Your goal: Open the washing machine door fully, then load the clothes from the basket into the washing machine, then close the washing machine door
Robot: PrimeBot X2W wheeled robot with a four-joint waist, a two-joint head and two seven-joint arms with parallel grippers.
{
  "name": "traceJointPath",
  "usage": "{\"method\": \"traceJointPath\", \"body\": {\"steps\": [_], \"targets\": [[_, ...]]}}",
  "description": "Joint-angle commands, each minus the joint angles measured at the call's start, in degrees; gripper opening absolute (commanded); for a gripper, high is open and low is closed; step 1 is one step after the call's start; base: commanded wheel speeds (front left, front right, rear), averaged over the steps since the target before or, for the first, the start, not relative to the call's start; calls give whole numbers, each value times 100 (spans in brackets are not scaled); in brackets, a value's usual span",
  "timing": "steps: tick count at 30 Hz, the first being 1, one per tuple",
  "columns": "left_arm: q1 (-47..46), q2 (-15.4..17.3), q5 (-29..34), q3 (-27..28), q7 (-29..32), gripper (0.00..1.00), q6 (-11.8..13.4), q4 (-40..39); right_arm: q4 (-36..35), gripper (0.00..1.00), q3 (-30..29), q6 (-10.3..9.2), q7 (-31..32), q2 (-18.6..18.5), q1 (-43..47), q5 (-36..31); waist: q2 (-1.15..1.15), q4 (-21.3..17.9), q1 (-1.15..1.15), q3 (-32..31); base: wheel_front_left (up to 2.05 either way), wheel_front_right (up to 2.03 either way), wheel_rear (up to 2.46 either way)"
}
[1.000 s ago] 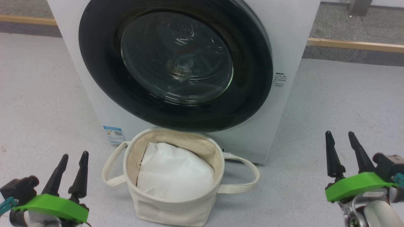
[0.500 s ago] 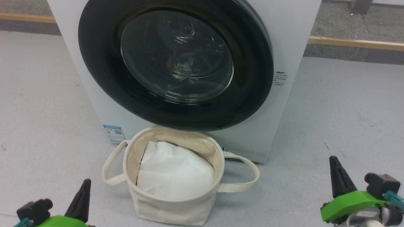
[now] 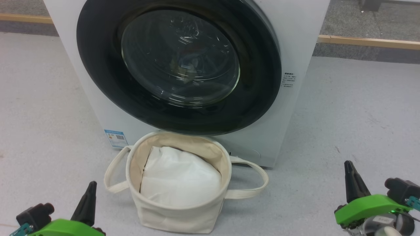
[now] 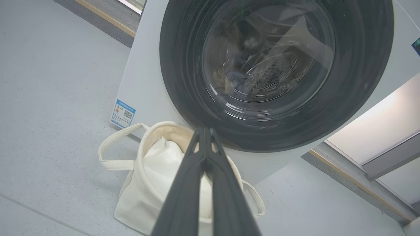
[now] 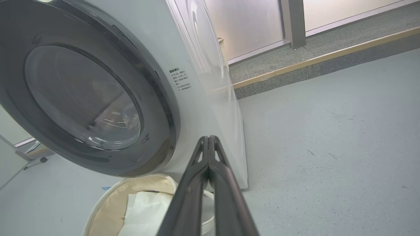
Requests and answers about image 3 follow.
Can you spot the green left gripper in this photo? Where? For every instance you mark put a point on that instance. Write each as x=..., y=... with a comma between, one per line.
x=65, y=229

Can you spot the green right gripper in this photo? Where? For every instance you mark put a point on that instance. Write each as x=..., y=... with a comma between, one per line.
x=367, y=208

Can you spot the blue energy label sticker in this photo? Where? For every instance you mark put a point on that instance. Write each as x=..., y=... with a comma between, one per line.
x=115, y=138

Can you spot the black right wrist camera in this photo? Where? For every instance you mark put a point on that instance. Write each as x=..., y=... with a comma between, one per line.
x=402, y=190

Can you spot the white front-load washing machine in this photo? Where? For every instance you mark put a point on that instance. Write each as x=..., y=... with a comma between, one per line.
x=295, y=39

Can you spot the grey furniture base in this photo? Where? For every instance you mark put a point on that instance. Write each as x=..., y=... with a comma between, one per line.
x=377, y=4

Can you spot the grey printed text label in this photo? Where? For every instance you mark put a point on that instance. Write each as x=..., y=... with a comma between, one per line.
x=289, y=80

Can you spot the cream canvas laundry basket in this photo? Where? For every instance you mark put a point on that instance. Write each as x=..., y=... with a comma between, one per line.
x=177, y=219

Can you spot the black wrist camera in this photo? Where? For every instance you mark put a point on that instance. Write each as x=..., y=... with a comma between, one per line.
x=34, y=214
x=402, y=190

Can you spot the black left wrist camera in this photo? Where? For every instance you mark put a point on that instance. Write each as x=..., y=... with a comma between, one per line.
x=34, y=214

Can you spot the black round washer door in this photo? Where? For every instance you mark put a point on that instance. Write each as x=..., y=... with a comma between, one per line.
x=98, y=65

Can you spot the white cloth basket filling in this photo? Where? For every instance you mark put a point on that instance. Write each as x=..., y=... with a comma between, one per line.
x=180, y=180

